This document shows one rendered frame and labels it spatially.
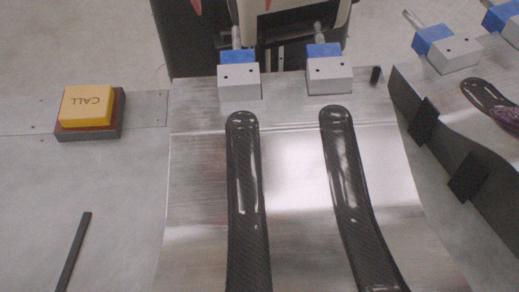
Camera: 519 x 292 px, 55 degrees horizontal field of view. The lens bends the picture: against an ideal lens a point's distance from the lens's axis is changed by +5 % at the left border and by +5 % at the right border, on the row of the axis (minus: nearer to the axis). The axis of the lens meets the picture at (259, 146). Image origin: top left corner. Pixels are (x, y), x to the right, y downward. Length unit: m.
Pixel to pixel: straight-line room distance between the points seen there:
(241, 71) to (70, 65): 1.53
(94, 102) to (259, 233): 0.32
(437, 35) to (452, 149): 0.17
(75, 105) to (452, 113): 0.48
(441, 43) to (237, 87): 0.28
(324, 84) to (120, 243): 0.30
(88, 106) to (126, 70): 1.29
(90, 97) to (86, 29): 1.52
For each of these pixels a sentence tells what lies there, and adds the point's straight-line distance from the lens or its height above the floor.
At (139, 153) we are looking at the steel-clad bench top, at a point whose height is 0.80.
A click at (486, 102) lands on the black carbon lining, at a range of 0.68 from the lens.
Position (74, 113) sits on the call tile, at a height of 0.84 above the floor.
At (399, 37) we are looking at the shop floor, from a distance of 2.08.
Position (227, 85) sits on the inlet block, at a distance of 0.56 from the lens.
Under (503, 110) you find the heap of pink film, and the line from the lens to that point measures 0.65.
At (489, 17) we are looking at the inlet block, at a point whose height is 0.86.
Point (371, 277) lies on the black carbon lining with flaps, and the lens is 0.44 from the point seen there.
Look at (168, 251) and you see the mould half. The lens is 0.47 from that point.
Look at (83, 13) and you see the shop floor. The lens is 2.29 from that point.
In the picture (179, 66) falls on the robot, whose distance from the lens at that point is 1.36.
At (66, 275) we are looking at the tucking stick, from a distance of 0.60.
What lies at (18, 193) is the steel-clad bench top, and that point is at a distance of 0.68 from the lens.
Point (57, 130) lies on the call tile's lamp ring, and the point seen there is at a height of 0.82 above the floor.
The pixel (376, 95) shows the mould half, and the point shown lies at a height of 0.89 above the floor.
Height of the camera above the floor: 1.32
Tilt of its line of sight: 53 degrees down
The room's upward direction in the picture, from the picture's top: 3 degrees counter-clockwise
